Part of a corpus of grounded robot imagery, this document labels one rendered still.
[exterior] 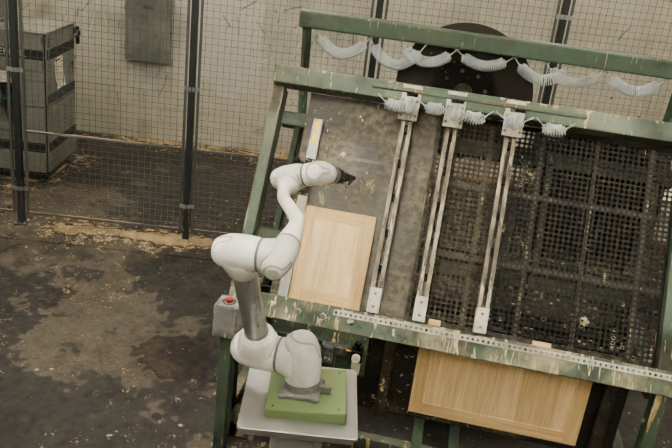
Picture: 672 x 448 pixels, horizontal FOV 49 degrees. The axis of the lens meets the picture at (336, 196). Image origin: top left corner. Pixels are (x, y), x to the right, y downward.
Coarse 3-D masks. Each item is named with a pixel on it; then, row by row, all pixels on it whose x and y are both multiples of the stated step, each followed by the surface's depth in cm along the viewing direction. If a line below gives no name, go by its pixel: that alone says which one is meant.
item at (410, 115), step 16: (416, 96) 371; (400, 112) 384; (416, 112) 383; (400, 128) 386; (400, 144) 385; (400, 160) 384; (400, 176) 381; (400, 192) 384; (384, 224) 378; (384, 240) 380; (384, 256) 375; (384, 272) 373; (368, 304) 371
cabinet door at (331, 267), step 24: (312, 216) 388; (336, 216) 386; (360, 216) 385; (312, 240) 386; (336, 240) 384; (360, 240) 383; (312, 264) 383; (336, 264) 382; (360, 264) 380; (312, 288) 381; (336, 288) 380; (360, 288) 378
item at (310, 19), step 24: (312, 24) 432; (336, 24) 430; (360, 24) 427; (384, 24) 425; (408, 24) 423; (456, 48) 422; (480, 48) 419; (504, 48) 417; (528, 48) 414; (552, 48) 412; (576, 48) 410; (624, 72) 409; (648, 72) 406
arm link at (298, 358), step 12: (288, 336) 318; (300, 336) 316; (312, 336) 317; (288, 348) 315; (300, 348) 312; (312, 348) 314; (276, 360) 316; (288, 360) 314; (300, 360) 313; (312, 360) 314; (288, 372) 316; (300, 372) 314; (312, 372) 316; (300, 384) 317; (312, 384) 318
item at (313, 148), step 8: (320, 120) 395; (312, 128) 395; (320, 128) 394; (320, 136) 395; (312, 144) 393; (312, 152) 392; (304, 200) 388; (304, 208) 387; (288, 272) 381; (288, 280) 381; (280, 288) 380; (288, 288) 380
